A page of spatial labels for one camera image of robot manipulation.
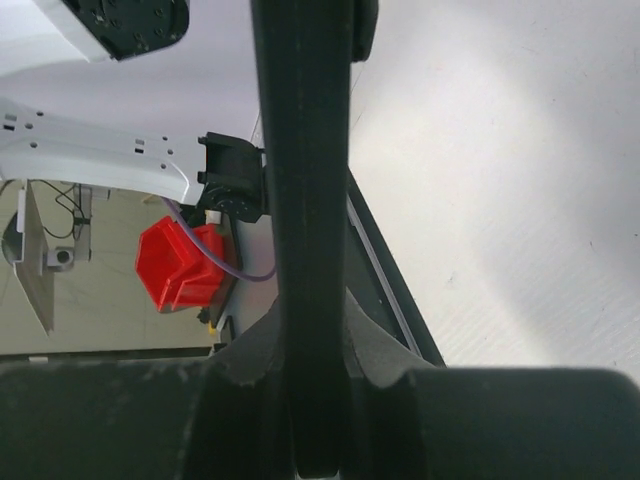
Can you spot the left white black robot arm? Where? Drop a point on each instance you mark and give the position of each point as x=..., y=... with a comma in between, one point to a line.
x=213, y=171

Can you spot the red plastic bin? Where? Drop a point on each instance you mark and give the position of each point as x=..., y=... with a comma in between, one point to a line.
x=173, y=270

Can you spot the black phone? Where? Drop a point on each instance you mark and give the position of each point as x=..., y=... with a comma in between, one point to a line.
x=304, y=53

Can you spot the grey monitor on stand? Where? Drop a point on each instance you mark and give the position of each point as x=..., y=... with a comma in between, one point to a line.
x=25, y=248

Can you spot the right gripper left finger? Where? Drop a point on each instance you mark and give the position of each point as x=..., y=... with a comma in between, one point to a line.
x=216, y=418

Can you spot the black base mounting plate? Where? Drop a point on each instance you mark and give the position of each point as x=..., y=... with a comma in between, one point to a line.
x=375, y=280

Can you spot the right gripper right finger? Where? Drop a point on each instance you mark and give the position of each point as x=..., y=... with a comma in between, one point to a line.
x=413, y=420

